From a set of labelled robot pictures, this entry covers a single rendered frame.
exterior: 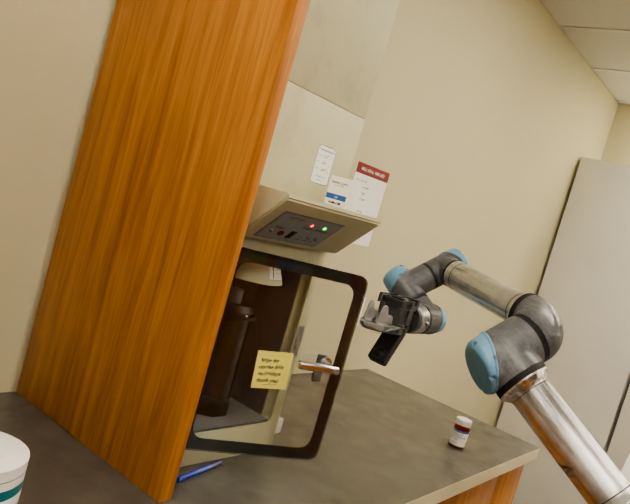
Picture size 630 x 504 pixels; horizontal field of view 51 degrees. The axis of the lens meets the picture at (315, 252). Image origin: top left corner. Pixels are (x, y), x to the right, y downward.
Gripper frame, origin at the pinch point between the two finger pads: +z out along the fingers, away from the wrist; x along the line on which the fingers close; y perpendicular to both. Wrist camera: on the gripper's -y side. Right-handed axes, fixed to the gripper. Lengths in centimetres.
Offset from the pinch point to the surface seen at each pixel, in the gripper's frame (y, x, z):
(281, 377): -12.2, -3.2, 20.1
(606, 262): 35, -16, -275
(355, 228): 19.9, -3.2, 9.9
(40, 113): 24, -56, 51
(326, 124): 38.5, -12.9, 16.7
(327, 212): 21.6, -1.8, 23.2
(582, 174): 81, -45, -276
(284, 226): 16.9, -6.4, 28.7
